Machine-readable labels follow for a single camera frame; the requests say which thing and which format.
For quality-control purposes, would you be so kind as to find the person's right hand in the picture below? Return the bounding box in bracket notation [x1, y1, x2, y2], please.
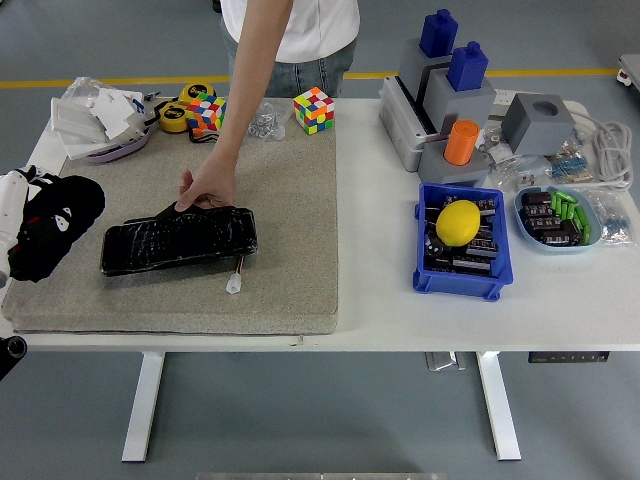
[172, 152, 241, 213]

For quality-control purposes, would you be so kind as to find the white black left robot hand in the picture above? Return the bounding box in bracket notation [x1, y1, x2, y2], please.
[0, 166, 73, 287]

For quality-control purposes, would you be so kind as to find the black plastic-wrapped panel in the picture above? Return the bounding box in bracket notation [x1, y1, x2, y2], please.
[99, 203, 260, 277]

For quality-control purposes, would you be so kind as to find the black rag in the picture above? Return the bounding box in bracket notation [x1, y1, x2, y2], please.
[7, 174, 107, 284]

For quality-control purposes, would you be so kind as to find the black table control panel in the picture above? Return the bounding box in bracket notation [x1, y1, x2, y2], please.
[528, 352, 611, 363]

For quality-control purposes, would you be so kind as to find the multicolour puzzle cube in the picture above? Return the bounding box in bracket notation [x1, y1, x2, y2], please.
[186, 92, 229, 137]
[292, 86, 336, 136]

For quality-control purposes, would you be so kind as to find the clear bag of screws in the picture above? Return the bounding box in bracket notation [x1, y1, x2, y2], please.
[245, 101, 291, 142]

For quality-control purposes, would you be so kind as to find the yellow tape measure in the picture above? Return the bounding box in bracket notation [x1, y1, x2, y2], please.
[178, 82, 217, 107]
[158, 102, 190, 134]

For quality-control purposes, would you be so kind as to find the grey-brown mat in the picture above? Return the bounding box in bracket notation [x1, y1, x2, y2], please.
[1, 98, 340, 336]

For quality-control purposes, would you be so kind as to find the flat white plate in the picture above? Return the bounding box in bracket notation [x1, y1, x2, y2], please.
[58, 132, 126, 162]

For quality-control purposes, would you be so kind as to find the purple tray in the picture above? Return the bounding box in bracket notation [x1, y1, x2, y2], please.
[82, 124, 151, 165]

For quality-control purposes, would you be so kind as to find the clear plastic bag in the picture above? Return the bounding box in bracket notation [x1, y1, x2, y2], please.
[60, 76, 114, 109]

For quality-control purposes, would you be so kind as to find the person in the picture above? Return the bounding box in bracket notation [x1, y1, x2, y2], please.
[218, 0, 361, 99]

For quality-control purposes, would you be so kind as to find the grey electrical box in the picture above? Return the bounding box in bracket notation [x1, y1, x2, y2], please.
[378, 75, 444, 174]

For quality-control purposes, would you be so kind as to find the low grey holder block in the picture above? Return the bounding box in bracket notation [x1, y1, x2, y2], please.
[417, 140, 491, 189]

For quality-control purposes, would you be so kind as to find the white table leg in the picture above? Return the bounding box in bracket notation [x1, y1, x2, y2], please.
[121, 351, 166, 464]
[475, 351, 522, 462]

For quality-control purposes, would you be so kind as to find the tall grey holder block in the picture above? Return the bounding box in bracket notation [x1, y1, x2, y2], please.
[398, 38, 454, 101]

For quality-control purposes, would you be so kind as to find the yellow lemon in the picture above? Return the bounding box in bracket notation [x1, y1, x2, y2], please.
[435, 199, 482, 247]

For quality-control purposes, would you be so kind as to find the orange cylinder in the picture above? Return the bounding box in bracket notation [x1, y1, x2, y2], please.
[443, 118, 481, 166]

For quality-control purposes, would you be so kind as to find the blue plastic bin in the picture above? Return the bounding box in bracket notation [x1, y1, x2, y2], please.
[412, 181, 515, 302]

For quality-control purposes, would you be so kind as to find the blue peg block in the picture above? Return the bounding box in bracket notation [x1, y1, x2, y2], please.
[446, 41, 489, 92]
[418, 8, 459, 57]

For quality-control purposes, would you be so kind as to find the clear bag of white parts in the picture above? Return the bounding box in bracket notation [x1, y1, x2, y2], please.
[477, 124, 521, 166]

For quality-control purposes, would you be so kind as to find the clear bag of plug parts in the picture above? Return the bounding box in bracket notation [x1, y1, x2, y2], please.
[487, 152, 554, 194]

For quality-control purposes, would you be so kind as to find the grey block with round hole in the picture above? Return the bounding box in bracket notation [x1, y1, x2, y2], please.
[501, 92, 577, 156]

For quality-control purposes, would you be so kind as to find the light blue dish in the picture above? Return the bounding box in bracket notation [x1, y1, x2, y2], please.
[513, 185, 603, 255]

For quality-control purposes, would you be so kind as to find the clear bag of blue resistors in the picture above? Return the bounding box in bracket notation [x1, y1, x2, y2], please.
[582, 187, 639, 247]
[547, 129, 596, 182]

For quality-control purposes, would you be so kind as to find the black wrist strap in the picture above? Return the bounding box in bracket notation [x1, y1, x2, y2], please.
[188, 128, 223, 147]

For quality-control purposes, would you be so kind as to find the white wire connector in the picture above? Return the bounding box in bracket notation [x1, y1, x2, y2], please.
[225, 253, 247, 295]

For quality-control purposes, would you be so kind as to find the white switch plate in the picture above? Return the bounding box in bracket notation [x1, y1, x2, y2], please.
[49, 96, 109, 145]

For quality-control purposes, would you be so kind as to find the grey metal bracket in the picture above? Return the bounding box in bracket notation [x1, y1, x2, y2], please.
[425, 351, 467, 372]

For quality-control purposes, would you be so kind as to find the white power cable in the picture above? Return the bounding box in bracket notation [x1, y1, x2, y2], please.
[564, 107, 635, 190]

